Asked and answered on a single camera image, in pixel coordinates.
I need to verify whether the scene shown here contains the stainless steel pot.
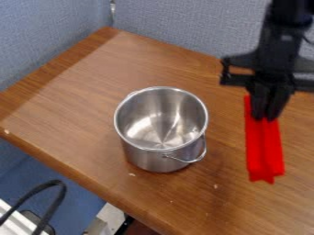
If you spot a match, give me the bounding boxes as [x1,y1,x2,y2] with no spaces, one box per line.
[114,86,210,173]

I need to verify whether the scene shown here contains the black cable loop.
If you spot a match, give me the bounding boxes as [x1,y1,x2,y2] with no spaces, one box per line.
[0,179,68,235]

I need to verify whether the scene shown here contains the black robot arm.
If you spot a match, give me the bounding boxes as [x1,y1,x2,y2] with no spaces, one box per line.
[220,0,314,120]

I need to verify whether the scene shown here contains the white table bracket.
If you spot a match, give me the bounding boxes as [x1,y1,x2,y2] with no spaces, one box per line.
[83,203,126,235]

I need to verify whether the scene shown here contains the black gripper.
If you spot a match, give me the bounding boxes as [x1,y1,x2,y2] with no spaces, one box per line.
[219,30,314,121]

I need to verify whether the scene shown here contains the white box under table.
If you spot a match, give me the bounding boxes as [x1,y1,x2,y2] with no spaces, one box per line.
[0,198,55,235]

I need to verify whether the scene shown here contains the red plastic block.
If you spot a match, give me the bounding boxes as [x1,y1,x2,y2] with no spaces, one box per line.
[244,95,285,185]

